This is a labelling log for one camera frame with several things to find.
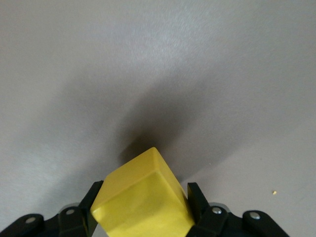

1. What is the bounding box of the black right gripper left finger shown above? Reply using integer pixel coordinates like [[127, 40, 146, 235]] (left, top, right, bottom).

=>
[[0, 180, 104, 237]]

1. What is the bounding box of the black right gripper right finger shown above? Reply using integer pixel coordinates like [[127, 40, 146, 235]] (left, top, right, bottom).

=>
[[187, 182, 291, 237]]

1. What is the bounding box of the yellow block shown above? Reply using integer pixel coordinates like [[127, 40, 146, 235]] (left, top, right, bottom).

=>
[[89, 147, 195, 237]]

